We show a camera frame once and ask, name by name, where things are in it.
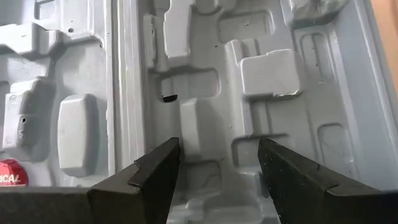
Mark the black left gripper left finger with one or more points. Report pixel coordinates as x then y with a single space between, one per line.
93 208

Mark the grey plastic tool case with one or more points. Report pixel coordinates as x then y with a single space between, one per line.
202 46

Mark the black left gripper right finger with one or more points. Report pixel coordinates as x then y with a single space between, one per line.
311 199

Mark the red item with white print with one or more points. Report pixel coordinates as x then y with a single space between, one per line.
12 174

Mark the small black bit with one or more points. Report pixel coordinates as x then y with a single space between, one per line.
169 98

